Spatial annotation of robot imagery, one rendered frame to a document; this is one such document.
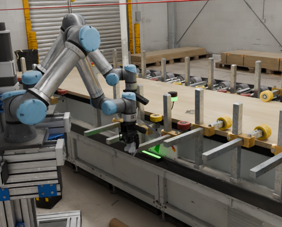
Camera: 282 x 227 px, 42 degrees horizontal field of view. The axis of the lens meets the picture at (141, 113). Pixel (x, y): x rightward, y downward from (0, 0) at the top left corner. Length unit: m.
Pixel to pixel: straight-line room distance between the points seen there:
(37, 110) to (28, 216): 0.81
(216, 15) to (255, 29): 1.44
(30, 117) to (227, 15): 9.84
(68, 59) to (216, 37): 9.91
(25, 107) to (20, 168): 0.36
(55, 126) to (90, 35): 0.75
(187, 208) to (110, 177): 0.89
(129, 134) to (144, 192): 1.15
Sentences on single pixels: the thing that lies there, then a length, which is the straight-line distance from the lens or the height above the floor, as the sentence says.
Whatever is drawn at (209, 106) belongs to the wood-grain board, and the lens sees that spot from 2.74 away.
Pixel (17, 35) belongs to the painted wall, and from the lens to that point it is 10.13.
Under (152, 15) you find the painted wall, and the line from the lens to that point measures 12.30.
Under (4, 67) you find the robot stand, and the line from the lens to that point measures 2.01.
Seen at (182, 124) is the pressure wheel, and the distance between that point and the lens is 2.31.
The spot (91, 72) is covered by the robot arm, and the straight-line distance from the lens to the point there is 1.93.
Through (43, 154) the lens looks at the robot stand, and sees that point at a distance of 1.81.
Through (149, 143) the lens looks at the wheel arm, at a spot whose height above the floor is 0.86.
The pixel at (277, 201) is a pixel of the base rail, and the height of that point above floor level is 0.70.
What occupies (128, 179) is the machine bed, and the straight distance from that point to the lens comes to 3.20.
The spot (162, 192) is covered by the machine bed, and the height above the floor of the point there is 0.27.
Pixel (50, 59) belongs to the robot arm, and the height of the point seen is 1.33.
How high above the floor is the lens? 1.62
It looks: 16 degrees down
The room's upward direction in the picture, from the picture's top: 2 degrees counter-clockwise
